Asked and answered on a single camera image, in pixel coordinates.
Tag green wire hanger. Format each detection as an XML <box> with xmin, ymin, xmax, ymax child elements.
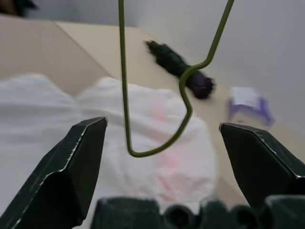
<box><xmin>118</xmin><ymin>0</ymin><xmax>235</xmax><ymax>158</ymax></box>

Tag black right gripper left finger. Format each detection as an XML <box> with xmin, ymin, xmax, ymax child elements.
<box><xmin>0</xmin><ymin>116</ymin><xmax>108</xmax><ymax>229</ymax></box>

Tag black rolled cloth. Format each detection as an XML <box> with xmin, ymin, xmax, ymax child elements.
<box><xmin>145</xmin><ymin>40</ymin><xmax>217</xmax><ymax>99</ymax></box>

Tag white and purple box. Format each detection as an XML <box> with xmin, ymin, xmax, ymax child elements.
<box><xmin>227</xmin><ymin>86</ymin><xmax>275</xmax><ymax>127</ymax></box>

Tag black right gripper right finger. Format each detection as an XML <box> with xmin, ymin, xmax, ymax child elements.
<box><xmin>219</xmin><ymin>122</ymin><xmax>305</xmax><ymax>209</ymax></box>

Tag white shorts with pink print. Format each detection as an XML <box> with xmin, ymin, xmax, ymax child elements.
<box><xmin>0</xmin><ymin>73</ymin><xmax>219</xmax><ymax>208</ymax></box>

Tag dark object at edge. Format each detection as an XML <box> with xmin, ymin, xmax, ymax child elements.
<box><xmin>0</xmin><ymin>0</ymin><xmax>39</xmax><ymax>17</ymax></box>

